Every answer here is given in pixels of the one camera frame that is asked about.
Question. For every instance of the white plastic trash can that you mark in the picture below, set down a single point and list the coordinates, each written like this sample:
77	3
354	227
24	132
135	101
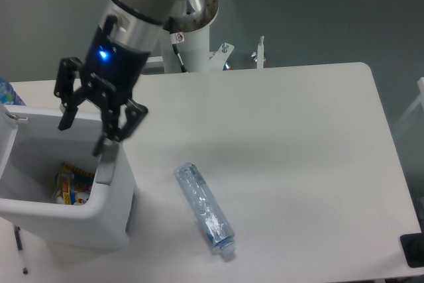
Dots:
32	149

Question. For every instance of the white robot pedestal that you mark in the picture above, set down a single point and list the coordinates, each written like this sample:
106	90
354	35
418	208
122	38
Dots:
185	40

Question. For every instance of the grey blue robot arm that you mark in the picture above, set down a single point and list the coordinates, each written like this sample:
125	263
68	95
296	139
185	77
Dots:
135	24

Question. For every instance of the crushed clear plastic bottle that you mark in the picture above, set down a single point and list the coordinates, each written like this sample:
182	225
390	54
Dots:
209	215

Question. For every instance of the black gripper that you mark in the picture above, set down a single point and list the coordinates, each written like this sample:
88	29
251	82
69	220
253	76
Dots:
106	79

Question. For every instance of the black table clamp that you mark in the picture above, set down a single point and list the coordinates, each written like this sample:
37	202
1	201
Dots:
412	245

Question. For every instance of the blue water bottle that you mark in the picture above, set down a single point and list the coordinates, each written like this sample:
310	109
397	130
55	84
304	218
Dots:
9	95

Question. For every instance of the black pen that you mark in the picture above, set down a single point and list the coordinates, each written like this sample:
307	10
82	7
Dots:
20	250

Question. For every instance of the colourful snack wrapper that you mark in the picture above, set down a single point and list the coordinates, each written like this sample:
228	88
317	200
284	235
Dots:
72	185

